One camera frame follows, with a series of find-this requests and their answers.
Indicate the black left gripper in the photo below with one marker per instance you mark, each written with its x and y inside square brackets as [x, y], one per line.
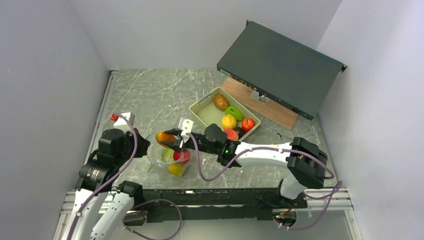
[142, 146]

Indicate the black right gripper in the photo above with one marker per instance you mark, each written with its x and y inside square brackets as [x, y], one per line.
[176, 144]

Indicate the green white cabbage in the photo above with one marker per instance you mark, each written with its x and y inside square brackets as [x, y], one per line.
[167, 155]

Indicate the clear blue-zip bag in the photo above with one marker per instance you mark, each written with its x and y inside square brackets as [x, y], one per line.
[153, 155]

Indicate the yellow green mango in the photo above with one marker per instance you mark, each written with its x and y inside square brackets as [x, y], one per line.
[176, 169]

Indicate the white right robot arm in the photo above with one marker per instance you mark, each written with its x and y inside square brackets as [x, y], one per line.
[306, 163]

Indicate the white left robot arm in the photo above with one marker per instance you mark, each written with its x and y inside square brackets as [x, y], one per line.
[95, 180]

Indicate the peach fruit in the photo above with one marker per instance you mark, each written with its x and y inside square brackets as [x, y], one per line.
[231, 134]

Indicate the yellow lemon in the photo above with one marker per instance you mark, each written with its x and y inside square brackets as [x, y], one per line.
[228, 122]

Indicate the brown kiwi potato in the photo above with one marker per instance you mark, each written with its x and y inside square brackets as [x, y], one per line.
[221, 102]

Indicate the green bell pepper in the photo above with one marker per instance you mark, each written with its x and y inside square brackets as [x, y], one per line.
[235, 112]

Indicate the dark eggplant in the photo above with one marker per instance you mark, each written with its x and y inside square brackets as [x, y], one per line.
[240, 132]

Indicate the red apple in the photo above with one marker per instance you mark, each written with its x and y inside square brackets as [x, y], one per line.
[247, 124]

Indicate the yellow black screwdriver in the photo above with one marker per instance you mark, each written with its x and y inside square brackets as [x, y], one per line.
[284, 137]

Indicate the wooden board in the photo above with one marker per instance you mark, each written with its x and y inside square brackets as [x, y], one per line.
[261, 104]

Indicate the dark metal rack box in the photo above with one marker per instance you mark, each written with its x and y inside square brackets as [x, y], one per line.
[284, 70]

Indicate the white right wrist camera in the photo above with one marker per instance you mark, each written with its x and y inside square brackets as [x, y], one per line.
[184, 127]

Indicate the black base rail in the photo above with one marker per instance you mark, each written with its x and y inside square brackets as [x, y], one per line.
[261, 204]

